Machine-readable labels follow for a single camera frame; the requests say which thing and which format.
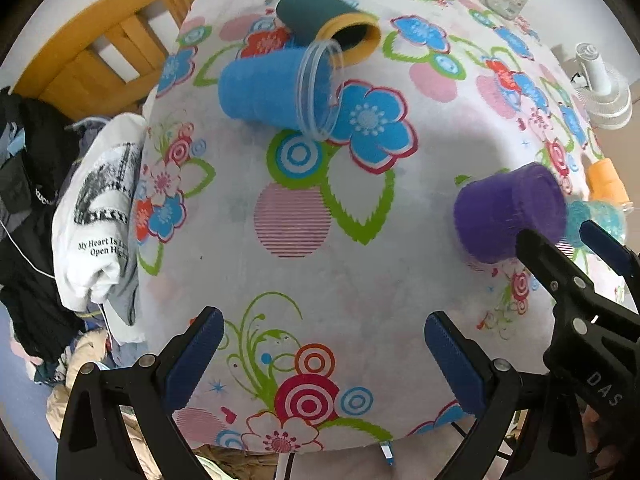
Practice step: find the dark clothes pile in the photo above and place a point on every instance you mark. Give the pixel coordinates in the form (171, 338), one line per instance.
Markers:
(40, 150)

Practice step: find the purple felt cup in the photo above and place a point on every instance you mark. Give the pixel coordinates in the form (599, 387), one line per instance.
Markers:
(489, 213)

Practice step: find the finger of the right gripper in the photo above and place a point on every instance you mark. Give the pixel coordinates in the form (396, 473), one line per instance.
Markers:
(622, 260)
(555, 274)

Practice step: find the dark teal yellow-rim cup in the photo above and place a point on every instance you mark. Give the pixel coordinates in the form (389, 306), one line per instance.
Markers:
(357, 33)

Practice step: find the blue felt cup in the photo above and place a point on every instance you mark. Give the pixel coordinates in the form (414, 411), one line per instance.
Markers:
(293, 88)

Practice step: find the white floor fan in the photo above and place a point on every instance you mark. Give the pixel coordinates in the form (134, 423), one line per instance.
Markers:
(603, 91)

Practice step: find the orange felt cup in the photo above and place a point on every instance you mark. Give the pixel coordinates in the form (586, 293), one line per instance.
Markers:
(606, 185)

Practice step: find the teal felt cup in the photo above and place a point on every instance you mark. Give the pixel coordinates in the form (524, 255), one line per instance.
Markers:
(606, 215)

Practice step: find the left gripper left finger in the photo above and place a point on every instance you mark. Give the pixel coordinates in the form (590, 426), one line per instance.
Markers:
(94, 442)

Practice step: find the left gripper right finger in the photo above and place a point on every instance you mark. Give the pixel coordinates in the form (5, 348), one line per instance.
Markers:
(551, 443)

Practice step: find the floral tablecloth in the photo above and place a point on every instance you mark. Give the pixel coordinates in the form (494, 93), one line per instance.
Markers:
(326, 258)

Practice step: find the white printed t-shirt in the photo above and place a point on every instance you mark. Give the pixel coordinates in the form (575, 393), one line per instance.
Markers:
(94, 252)

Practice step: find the wooden chair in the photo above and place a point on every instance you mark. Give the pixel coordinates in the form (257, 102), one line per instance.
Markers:
(103, 61)

